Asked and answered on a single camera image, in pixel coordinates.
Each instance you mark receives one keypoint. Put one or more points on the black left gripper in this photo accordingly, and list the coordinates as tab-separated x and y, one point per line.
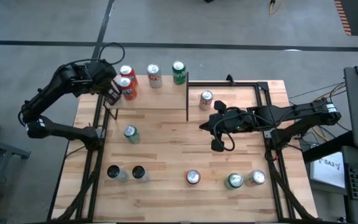
99	74

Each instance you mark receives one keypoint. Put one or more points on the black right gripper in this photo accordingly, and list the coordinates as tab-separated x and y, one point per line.
238	119

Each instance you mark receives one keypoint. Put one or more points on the red Fanta strawberry can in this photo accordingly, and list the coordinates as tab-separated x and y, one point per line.
128	90
127	72
193	176

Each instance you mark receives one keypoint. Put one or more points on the silver Diet Coke can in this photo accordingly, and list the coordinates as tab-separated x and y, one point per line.
256	178
206	101
154	76

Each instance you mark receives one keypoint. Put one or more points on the green Sprite can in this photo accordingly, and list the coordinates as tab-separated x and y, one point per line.
234	181
179	73
131	134

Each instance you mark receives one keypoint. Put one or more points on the white Celsius Arctic Vibe can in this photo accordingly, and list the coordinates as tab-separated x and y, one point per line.
117	174
140	174

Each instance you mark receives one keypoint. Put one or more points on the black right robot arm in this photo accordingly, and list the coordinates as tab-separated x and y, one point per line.
291	112

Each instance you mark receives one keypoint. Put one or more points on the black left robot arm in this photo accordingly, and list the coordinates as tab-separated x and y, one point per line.
42	99

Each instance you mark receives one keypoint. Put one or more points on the black side desk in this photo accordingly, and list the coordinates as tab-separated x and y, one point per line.
325	146

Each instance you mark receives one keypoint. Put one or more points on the white SA3 paper sheet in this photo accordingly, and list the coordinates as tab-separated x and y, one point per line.
328	169

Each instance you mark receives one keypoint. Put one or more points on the silver metal bracket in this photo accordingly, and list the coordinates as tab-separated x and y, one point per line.
102	133
267	133

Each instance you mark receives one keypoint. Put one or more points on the black aluminium table frame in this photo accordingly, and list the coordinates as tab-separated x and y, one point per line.
222	84

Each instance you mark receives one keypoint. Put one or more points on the wooden shelf black metal frame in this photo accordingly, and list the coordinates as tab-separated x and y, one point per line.
160	99

